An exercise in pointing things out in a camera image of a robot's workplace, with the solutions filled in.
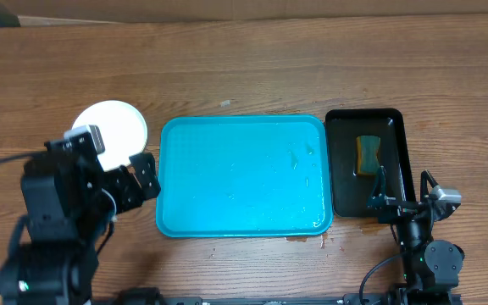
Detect white plate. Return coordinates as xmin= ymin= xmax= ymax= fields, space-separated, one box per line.
xmin=72 ymin=100 xmax=147 ymax=171

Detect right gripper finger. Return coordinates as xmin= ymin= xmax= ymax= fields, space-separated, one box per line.
xmin=420 ymin=169 xmax=438 ymax=199
xmin=369 ymin=166 xmax=386 ymax=202

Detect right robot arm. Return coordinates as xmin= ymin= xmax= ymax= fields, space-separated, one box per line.
xmin=358 ymin=167 xmax=465 ymax=304

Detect black water tray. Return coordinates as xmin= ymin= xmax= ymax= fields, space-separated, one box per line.
xmin=325 ymin=108 xmax=416 ymax=218

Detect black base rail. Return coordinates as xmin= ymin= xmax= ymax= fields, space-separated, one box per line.
xmin=85 ymin=287 xmax=463 ymax=305

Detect teal plastic tray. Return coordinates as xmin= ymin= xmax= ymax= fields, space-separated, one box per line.
xmin=156 ymin=114 xmax=334 ymax=238

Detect green yellow sponge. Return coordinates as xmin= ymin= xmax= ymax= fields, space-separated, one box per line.
xmin=356 ymin=135 xmax=381 ymax=175

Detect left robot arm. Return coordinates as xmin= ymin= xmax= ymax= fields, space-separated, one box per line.
xmin=0 ymin=150 xmax=161 ymax=304

